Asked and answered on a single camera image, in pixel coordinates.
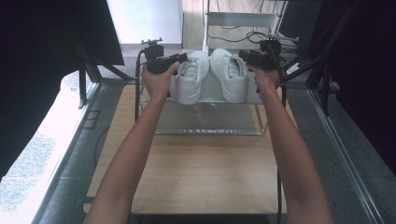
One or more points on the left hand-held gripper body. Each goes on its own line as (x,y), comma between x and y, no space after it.
(155,60)

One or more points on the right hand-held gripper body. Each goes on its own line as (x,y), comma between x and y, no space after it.
(269,57)

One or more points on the white sneaker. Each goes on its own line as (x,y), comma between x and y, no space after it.
(235,88)
(188,87)

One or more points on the metal two-tier shoe rack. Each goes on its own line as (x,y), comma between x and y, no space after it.
(205,118)

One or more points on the person's right hand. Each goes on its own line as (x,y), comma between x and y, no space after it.
(267,81)

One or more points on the person's left hand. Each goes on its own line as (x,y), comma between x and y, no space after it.
(158,84)

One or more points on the white power strip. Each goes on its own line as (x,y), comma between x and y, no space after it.
(294,67)

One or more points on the black metal stand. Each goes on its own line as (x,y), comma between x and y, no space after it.
(323,84)
(82,84)

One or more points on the dark floor outlet cover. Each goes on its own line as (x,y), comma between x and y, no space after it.
(91,119)

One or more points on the dark curtain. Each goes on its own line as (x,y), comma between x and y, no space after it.
(31,62)
(367,77)

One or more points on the white metal desk frame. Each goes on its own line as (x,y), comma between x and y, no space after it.
(239,19)

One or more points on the aluminium floor rail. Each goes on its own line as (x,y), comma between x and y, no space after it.
(67,165)
(348,158)

